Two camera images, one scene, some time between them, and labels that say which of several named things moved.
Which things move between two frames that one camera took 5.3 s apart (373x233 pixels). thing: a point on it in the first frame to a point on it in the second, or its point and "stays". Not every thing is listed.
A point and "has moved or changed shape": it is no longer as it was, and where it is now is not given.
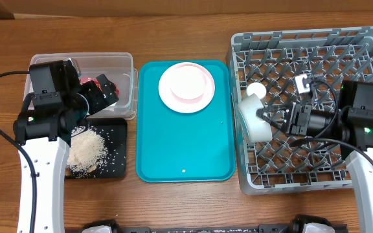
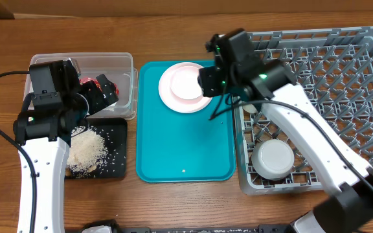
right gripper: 296,118 to 210,83
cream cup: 258,88 has moved or changed shape
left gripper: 100,101 stays
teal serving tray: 173,147 stays
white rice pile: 88,151 stays
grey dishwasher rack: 306,66 stays
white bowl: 258,129 to 272,159
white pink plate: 186,87 stays
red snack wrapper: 88,79 stays
